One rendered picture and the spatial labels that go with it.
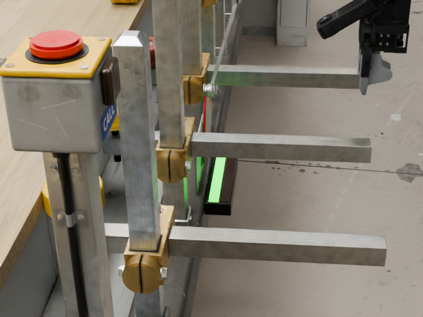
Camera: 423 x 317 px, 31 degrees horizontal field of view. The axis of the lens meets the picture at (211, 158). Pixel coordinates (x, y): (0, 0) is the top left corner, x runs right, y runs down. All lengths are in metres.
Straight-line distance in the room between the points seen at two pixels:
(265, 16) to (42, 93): 3.39
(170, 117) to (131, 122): 0.28
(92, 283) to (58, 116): 0.17
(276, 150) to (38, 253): 0.41
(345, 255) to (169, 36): 0.40
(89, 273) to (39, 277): 0.56
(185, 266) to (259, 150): 0.22
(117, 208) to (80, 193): 0.85
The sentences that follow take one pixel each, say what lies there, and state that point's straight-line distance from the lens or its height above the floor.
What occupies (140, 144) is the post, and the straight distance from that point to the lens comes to 0.90.
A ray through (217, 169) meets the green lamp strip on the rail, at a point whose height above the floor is 0.70.
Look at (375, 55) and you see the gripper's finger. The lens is 1.42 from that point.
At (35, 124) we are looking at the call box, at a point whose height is 1.18.
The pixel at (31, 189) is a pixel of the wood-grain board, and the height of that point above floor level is 0.90.
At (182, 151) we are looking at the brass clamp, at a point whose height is 0.86.
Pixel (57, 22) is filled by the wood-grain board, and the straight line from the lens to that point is 1.61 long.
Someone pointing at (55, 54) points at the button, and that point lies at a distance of 0.57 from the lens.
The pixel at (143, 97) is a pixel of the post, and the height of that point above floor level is 1.07.
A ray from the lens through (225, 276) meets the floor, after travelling 2.28.
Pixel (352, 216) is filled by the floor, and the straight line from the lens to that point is 2.56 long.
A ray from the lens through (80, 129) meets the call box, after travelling 0.58.
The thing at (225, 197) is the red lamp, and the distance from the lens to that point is 1.34.
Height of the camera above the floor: 1.44
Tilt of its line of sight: 30 degrees down
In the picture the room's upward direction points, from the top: 1 degrees counter-clockwise
